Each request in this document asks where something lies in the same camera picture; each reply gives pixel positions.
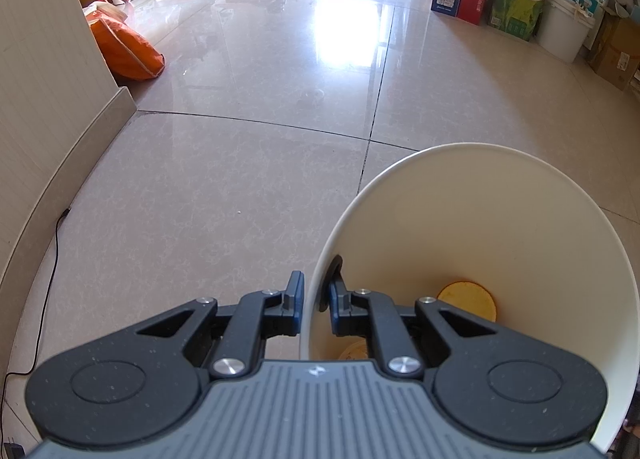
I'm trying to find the orange half peel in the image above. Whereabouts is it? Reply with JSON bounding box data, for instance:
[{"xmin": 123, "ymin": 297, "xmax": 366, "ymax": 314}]
[
  {"xmin": 338, "ymin": 342, "xmax": 372, "ymax": 361},
  {"xmin": 436, "ymin": 280, "xmax": 498, "ymax": 324}
]

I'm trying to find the white plastic trash bin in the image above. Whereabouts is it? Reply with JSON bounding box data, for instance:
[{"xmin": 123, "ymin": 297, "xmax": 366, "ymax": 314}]
[{"xmin": 299, "ymin": 142, "xmax": 632, "ymax": 455}]

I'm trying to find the orange woven bag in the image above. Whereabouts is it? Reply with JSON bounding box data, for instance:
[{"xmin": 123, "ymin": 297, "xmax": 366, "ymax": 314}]
[{"xmin": 82, "ymin": 0, "xmax": 166, "ymax": 82}]

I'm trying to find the black cable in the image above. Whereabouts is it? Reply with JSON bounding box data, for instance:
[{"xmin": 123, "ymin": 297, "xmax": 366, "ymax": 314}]
[{"xmin": 0, "ymin": 208, "xmax": 72, "ymax": 392}]

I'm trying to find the brown cardboard box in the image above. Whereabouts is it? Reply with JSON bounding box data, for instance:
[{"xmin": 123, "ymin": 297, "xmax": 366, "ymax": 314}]
[{"xmin": 587, "ymin": 6, "xmax": 640, "ymax": 91}]

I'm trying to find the white plastic bucket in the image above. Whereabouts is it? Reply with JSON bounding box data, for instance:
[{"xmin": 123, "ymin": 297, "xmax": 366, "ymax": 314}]
[{"xmin": 537, "ymin": 0, "xmax": 599, "ymax": 64}]

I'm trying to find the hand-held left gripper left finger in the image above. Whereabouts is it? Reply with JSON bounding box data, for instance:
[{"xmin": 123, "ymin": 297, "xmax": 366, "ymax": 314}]
[{"xmin": 122, "ymin": 270, "xmax": 306, "ymax": 381}]

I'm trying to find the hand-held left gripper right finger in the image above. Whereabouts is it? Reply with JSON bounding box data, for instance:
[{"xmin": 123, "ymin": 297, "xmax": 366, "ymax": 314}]
[{"xmin": 327, "ymin": 279, "xmax": 507, "ymax": 381}]

